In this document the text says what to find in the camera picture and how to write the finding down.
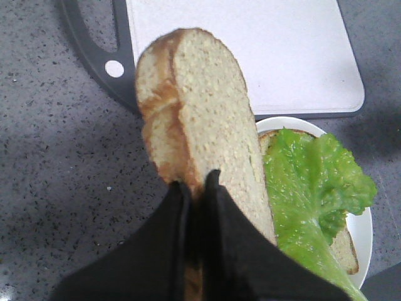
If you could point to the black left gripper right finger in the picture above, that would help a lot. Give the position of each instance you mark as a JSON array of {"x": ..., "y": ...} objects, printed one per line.
[{"x": 241, "y": 264}]

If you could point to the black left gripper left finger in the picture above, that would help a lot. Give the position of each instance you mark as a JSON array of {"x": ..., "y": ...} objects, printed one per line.
[{"x": 150, "y": 265}]

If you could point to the green lettuce leaf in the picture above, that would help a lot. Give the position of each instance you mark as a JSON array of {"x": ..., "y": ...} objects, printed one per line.
[{"x": 312, "y": 184}]

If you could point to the bread slice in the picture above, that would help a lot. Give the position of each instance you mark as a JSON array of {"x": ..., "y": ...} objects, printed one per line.
[
  {"x": 342, "y": 246},
  {"x": 197, "y": 118}
]

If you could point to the white round plate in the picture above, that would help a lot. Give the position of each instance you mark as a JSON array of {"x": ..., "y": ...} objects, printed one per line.
[{"x": 360, "y": 227}]

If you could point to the white cutting board grey rim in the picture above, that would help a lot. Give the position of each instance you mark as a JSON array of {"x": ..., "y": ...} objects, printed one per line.
[{"x": 296, "y": 56}]

